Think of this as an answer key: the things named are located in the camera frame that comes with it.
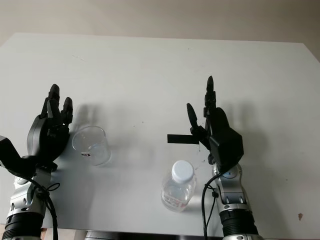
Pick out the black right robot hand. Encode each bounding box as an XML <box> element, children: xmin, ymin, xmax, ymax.
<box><xmin>186</xmin><ymin>75</ymin><xmax>232</xmax><ymax>152</ymax></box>

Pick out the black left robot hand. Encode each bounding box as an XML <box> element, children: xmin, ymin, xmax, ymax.
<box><xmin>26</xmin><ymin>83</ymin><xmax>75</xmax><ymax>173</ymax></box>

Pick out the clear water bottle white cap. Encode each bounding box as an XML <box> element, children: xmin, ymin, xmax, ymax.
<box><xmin>161</xmin><ymin>160</ymin><xmax>198</xmax><ymax>213</ymax></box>

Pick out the clear glass cup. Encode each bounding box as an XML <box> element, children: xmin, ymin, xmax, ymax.
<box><xmin>71</xmin><ymin>126</ymin><xmax>112</xmax><ymax>167</ymax></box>

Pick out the black tape strip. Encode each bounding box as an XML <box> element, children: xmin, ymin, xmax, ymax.
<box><xmin>166</xmin><ymin>133</ymin><xmax>200</xmax><ymax>146</ymax></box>

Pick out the dark robot torso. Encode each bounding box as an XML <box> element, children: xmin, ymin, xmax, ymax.
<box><xmin>84</xmin><ymin>230</ymin><xmax>222</xmax><ymax>240</ymax></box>

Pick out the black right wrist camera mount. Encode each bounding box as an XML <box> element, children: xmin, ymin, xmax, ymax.
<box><xmin>208</xmin><ymin>127</ymin><xmax>244</xmax><ymax>172</ymax></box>

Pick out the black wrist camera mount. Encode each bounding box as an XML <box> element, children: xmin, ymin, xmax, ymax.
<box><xmin>208</xmin><ymin>127</ymin><xmax>244</xmax><ymax>172</ymax></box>
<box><xmin>0</xmin><ymin>134</ymin><xmax>41</xmax><ymax>181</ymax></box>

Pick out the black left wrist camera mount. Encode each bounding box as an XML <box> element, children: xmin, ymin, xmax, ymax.
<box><xmin>0</xmin><ymin>134</ymin><xmax>41</xmax><ymax>181</ymax></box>

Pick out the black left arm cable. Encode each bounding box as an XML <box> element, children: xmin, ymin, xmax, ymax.
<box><xmin>24</xmin><ymin>174</ymin><xmax>61</xmax><ymax>240</ymax></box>

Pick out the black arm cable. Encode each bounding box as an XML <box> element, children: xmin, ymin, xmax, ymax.
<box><xmin>201</xmin><ymin>174</ymin><xmax>219</xmax><ymax>240</ymax></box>
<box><xmin>24</xmin><ymin>174</ymin><xmax>61</xmax><ymax>240</ymax></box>

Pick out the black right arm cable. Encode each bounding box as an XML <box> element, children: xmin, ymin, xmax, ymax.
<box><xmin>201</xmin><ymin>174</ymin><xmax>219</xmax><ymax>240</ymax></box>

